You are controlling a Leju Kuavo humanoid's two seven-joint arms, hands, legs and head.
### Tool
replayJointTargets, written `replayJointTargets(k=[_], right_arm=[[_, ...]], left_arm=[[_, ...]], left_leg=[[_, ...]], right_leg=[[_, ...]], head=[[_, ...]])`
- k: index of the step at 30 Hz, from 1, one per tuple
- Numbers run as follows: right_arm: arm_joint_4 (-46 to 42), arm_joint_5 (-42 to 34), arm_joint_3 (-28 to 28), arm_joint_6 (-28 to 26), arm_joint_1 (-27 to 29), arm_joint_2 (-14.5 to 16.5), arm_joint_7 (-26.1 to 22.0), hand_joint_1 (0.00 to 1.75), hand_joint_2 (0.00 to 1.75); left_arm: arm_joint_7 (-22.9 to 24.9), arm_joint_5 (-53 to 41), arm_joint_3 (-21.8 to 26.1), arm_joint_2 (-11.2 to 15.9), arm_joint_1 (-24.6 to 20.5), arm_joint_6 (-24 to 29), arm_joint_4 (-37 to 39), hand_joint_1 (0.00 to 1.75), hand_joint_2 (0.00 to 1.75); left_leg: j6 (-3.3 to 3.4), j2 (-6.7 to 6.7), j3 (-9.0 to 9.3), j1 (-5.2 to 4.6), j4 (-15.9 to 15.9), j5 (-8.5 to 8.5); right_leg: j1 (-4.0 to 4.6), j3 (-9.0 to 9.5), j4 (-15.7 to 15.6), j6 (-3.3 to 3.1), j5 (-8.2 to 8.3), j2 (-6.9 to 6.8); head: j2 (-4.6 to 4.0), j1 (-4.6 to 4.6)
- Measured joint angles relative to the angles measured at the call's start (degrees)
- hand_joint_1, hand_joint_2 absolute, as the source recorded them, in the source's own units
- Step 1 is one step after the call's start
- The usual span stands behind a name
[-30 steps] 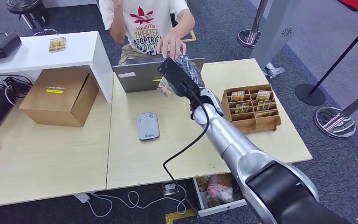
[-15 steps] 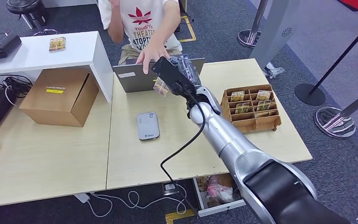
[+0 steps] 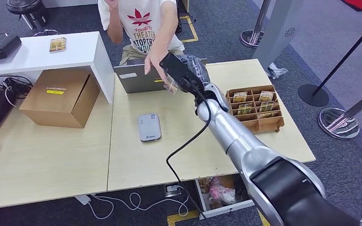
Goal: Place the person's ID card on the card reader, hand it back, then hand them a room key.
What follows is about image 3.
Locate person's left hand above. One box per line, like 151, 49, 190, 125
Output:
144, 51, 169, 81

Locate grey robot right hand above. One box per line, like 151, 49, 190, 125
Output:
177, 54, 211, 84

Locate person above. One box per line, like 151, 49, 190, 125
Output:
97, 0, 185, 82

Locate grey card reader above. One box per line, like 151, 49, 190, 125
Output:
137, 113, 162, 143

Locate yellow patterned card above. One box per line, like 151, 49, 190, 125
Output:
49, 37, 67, 54

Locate wooden card holder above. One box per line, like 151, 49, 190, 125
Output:
225, 85, 285, 134

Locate grey laptop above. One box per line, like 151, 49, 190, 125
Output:
113, 57, 208, 94

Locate yellow floor tape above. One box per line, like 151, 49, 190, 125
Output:
257, 210, 271, 226
180, 16, 199, 43
167, 210, 200, 226

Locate white desk shelf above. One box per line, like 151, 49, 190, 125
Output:
0, 31, 116, 104

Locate chrome stanchion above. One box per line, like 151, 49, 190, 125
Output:
317, 86, 362, 140
239, 0, 272, 49

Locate crumpled clear plastic bag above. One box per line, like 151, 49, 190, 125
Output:
265, 62, 289, 80

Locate black round stool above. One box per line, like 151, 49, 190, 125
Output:
6, 0, 51, 30

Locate grey kiosk panel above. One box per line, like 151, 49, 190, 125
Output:
252, 0, 305, 71

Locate brown cardboard box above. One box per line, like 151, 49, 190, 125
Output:
19, 69, 101, 129

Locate black controller device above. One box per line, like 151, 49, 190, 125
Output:
0, 32, 22, 63

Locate black stanchion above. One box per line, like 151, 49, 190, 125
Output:
297, 18, 362, 108

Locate floor socket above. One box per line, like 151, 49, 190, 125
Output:
164, 184, 181, 198

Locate pink plastic bag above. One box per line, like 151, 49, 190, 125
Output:
209, 177, 237, 205

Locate white drawer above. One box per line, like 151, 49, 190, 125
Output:
194, 174, 255, 220

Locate white power plug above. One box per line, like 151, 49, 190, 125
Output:
74, 194, 91, 206

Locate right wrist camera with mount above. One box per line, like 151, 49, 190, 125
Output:
159, 52, 205, 94

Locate black camera cable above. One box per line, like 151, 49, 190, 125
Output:
166, 90, 213, 226

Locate chrome wire ring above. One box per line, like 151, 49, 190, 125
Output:
33, 29, 60, 37

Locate black cable bundle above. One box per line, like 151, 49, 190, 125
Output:
0, 74, 34, 107

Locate white power cable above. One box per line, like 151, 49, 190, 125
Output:
74, 186, 189, 220

